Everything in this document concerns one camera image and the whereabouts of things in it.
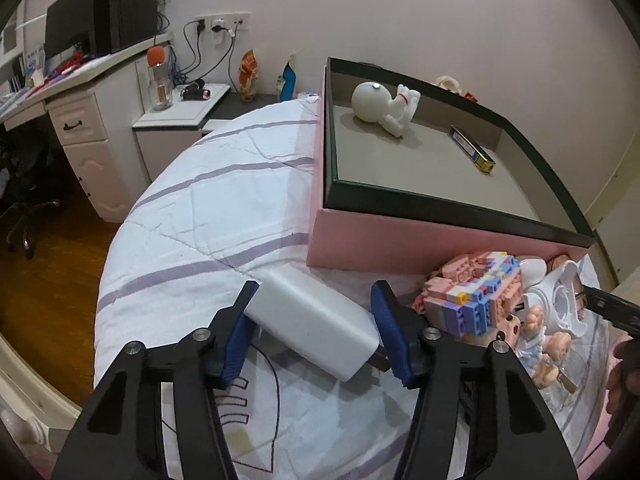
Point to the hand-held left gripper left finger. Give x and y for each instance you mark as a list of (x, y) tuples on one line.
[(234, 342)]

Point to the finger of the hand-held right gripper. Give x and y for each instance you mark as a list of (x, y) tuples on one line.
[(612, 305)]

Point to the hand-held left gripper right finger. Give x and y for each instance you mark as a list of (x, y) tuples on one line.
[(395, 340)]

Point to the white round plastic gadget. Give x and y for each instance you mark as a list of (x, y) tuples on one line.
[(562, 305)]

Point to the white wall charger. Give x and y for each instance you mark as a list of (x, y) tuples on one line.
[(310, 320)]

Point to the pink box with dark rim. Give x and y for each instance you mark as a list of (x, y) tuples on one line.
[(350, 240)]

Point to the person's right hand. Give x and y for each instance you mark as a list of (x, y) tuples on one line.
[(625, 385)]

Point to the small doll figurine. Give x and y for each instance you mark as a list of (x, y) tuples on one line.
[(537, 340)]

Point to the small blue and gold box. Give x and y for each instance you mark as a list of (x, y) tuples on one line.
[(472, 150)]

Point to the white nightstand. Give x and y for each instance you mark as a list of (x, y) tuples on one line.
[(170, 120)]

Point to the dark grey low cabinet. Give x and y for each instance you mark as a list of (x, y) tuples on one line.
[(245, 107)]

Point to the white astronaut figure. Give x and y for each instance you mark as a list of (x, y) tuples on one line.
[(370, 102)]

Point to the small black device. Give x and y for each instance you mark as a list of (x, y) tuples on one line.
[(195, 92)]

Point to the white desk with drawers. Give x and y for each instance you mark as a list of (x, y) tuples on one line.
[(100, 125)]

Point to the cream plush toy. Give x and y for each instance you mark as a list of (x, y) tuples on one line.
[(447, 84)]

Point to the black office chair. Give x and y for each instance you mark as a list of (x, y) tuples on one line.
[(25, 175)]

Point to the orange snack bag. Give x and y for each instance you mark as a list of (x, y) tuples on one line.
[(248, 75)]

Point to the clear bottle with orange cap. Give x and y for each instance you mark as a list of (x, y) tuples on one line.
[(160, 85)]

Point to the blue and white bag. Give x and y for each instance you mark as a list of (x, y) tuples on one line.
[(289, 80)]

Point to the red items on desk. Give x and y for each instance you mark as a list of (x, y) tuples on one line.
[(65, 66)]

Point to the black computer tower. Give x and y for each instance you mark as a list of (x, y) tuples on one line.
[(125, 7)]

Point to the black computer monitor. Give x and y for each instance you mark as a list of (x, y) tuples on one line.
[(67, 20)]

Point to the white bed frame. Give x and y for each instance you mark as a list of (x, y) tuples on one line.
[(30, 410)]

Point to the white wall outlet strip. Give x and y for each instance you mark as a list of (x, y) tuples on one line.
[(225, 21)]

